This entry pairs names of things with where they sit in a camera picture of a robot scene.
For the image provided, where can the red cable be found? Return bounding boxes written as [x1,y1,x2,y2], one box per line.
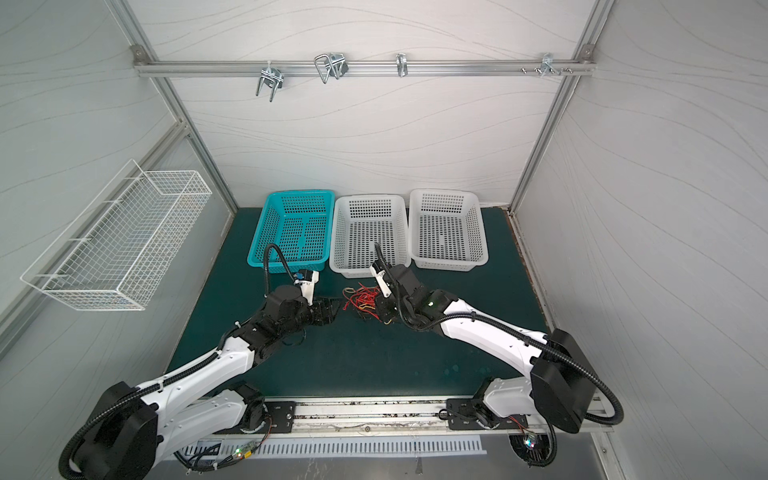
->
[341,283,385,322]

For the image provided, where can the metal clamp right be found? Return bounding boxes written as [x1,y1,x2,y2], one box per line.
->
[520,53,572,77]

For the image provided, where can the horizontal aluminium rail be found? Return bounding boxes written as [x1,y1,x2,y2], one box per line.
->
[134,57,597,78]

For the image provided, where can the metal U-bolt clamp middle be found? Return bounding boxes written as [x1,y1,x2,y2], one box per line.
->
[313,52,349,84]

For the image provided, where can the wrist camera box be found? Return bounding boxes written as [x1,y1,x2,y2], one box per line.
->
[369,265,392,298]
[294,269,319,306]

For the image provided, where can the white wire wall basket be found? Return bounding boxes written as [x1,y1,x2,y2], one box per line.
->
[20,160,212,312]

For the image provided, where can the white perforated basket right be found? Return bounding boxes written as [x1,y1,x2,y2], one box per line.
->
[408,189,489,272]

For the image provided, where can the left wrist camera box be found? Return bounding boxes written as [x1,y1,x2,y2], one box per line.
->
[294,269,319,306]

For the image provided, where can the teal perforated plastic basket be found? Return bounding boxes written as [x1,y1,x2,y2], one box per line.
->
[247,190,335,272]

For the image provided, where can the white perforated basket middle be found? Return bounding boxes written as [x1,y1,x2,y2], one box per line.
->
[328,194,411,279]

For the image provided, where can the dark green table mat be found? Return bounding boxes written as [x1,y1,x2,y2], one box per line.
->
[170,208,546,397]

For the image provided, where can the metal u-bolt clamp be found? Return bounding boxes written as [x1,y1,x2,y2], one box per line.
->
[313,52,349,84]
[255,66,284,102]

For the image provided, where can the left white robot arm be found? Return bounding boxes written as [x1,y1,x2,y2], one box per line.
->
[58,285,342,479]

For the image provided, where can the white perforated basket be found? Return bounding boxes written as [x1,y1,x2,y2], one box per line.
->
[328,194,411,279]
[408,189,489,272]

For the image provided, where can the white slotted cable duct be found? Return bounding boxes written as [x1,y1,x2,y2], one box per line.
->
[179,436,488,460]

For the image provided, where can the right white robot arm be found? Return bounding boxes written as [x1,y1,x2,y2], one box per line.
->
[376,280,625,468]

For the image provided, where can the metal U-bolt clamp left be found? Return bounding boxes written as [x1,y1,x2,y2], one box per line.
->
[255,66,284,102]

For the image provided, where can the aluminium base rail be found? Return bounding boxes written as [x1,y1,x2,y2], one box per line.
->
[122,394,613,442]

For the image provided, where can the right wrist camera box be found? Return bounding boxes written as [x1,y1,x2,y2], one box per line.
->
[369,265,392,298]

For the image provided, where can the small metal bracket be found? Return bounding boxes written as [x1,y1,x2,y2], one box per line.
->
[395,53,408,78]

